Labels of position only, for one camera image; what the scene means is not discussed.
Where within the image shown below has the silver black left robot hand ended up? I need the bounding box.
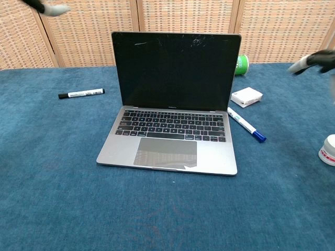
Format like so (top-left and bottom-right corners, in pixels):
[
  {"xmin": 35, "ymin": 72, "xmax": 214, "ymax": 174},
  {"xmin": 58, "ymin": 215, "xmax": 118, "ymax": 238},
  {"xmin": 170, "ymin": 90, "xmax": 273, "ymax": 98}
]
[{"xmin": 22, "ymin": 0, "xmax": 71, "ymax": 17}]

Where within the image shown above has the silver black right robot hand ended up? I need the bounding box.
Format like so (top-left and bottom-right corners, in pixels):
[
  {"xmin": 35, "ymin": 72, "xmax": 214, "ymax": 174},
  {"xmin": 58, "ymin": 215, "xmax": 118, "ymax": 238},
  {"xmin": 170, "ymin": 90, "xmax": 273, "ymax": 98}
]
[{"xmin": 287, "ymin": 49, "xmax": 335, "ymax": 76}]

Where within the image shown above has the silver laptop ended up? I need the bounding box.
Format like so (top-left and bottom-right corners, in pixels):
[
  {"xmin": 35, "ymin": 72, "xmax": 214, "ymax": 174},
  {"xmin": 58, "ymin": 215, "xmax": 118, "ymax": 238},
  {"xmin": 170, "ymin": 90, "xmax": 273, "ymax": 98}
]
[{"xmin": 96, "ymin": 31, "xmax": 242, "ymax": 176}]

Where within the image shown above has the woven bamboo folding screen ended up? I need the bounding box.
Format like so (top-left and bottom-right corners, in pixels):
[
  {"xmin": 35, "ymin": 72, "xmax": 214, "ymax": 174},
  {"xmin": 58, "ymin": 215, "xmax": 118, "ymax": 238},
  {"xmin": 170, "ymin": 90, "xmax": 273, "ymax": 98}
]
[{"xmin": 0, "ymin": 0, "xmax": 335, "ymax": 71}]

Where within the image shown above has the green chips can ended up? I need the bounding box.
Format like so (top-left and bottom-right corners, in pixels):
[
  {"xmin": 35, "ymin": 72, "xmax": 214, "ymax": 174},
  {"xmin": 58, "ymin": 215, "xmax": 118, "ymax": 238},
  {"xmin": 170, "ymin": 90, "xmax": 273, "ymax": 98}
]
[{"xmin": 234, "ymin": 54, "xmax": 250, "ymax": 76}]

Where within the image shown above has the small white pink box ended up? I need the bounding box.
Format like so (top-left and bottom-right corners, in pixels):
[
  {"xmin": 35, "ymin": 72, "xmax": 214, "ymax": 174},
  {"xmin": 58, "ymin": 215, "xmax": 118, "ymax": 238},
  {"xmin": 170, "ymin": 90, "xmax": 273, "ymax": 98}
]
[{"xmin": 230, "ymin": 87, "xmax": 263, "ymax": 109}]

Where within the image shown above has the black cap whiteboard marker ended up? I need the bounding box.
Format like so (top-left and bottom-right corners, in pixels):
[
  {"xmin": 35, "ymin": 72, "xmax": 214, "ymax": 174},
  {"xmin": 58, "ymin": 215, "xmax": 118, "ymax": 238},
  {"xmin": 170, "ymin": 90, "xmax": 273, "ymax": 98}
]
[{"xmin": 58, "ymin": 88, "xmax": 106, "ymax": 100}]

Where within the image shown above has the small white round jar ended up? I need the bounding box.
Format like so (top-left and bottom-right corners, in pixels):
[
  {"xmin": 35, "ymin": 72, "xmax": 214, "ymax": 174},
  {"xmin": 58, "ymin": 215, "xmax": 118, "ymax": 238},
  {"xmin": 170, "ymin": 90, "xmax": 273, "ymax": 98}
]
[{"xmin": 318, "ymin": 134, "xmax": 335, "ymax": 167}]

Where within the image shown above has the blue cap whiteboard marker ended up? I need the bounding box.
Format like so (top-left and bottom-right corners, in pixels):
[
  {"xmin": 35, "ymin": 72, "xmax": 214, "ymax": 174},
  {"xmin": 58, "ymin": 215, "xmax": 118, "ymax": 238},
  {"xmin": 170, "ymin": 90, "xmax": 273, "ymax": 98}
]
[{"xmin": 227, "ymin": 107, "xmax": 267, "ymax": 143}]

